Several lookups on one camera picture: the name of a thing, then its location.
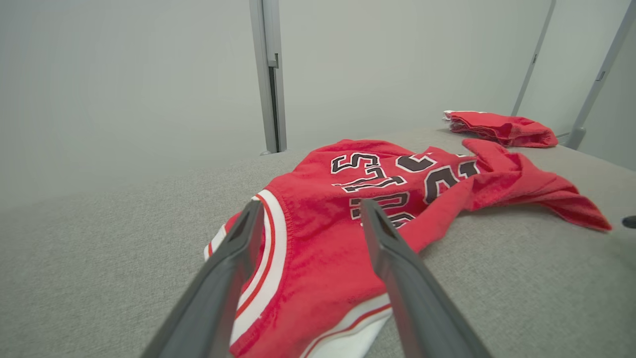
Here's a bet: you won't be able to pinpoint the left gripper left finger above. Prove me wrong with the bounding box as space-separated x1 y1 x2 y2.
141 199 265 358

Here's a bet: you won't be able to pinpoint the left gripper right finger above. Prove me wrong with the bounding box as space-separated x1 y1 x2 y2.
360 198 493 358

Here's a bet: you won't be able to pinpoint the red and white t-shirt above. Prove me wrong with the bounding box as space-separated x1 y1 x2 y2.
203 138 613 358

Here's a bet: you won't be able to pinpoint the red shorts with white stripe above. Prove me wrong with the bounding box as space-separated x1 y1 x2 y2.
443 110 559 149

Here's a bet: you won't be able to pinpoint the thin grey partition post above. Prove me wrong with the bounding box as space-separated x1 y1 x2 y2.
510 0 557 116

